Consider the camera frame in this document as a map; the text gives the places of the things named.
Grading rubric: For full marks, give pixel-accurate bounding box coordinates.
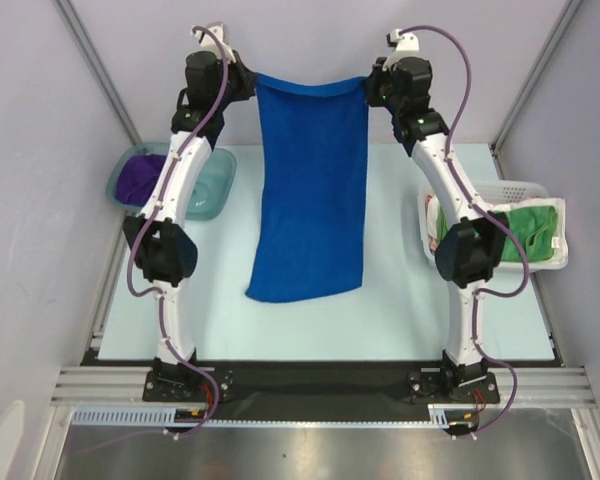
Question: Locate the blue towel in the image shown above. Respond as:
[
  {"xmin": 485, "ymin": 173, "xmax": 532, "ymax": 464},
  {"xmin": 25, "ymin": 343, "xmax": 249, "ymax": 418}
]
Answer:
[{"xmin": 246, "ymin": 74, "xmax": 369, "ymax": 303}]

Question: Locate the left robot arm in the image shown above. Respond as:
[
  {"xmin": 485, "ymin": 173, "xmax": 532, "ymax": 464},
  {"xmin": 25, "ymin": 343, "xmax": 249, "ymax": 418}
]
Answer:
[{"xmin": 123, "ymin": 47, "xmax": 257, "ymax": 402}]

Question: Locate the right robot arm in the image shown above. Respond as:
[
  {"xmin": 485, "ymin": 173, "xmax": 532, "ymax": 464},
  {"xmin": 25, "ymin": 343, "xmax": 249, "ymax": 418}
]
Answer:
[{"xmin": 365, "ymin": 54, "xmax": 508, "ymax": 403}]

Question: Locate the teal plastic bin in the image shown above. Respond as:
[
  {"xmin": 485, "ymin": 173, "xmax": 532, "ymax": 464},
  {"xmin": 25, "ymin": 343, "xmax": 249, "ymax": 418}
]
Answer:
[{"xmin": 105, "ymin": 142, "xmax": 237, "ymax": 221}]

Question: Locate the purple towel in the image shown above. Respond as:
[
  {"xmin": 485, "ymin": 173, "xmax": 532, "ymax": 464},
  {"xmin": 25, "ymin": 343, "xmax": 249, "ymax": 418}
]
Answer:
[{"xmin": 114, "ymin": 154, "xmax": 166, "ymax": 207}]

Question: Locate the white plastic basket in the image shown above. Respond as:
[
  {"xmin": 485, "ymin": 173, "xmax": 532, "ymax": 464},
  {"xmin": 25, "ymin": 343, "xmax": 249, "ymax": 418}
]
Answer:
[{"xmin": 417, "ymin": 178, "xmax": 569, "ymax": 274}]

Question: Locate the pink towel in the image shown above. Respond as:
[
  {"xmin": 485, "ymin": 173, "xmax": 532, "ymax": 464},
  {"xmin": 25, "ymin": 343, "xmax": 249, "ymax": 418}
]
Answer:
[{"xmin": 424, "ymin": 194, "xmax": 440, "ymax": 254}]

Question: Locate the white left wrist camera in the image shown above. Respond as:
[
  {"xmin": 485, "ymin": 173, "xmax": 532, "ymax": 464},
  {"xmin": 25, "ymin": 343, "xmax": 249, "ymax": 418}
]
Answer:
[{"xmin": 190, "ymin": 21, "xmax": 225, "ymax": 57}]

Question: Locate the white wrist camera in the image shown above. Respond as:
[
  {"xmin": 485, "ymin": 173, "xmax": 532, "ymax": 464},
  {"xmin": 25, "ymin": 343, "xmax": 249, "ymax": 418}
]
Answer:
[
  {"xmin": 382, "ymin": 29, "xmax": 420, "ymax": 71},
  {"xmin": 190, "ymin": 21, "xmax": 225, "ymax": 57}
]

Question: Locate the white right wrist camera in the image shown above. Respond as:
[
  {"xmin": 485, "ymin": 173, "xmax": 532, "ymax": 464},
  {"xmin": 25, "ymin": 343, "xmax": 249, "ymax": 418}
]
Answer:
[{"xmin": 382, "ymin": 29, "xmax": 420, "ymax": 71}]

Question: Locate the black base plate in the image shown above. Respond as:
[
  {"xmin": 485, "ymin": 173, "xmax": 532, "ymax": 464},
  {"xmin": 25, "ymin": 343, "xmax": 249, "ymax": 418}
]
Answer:
[{"xmin": 82, "ymin": 356, "xmax": 559, "ymax": 423}]

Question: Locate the aluminium frame rail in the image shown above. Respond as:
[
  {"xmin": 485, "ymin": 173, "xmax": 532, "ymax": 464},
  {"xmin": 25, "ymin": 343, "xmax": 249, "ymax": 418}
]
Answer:
[{"xmin": 50, "ymin": 366, "xmax": 597, "ymax": 409}]

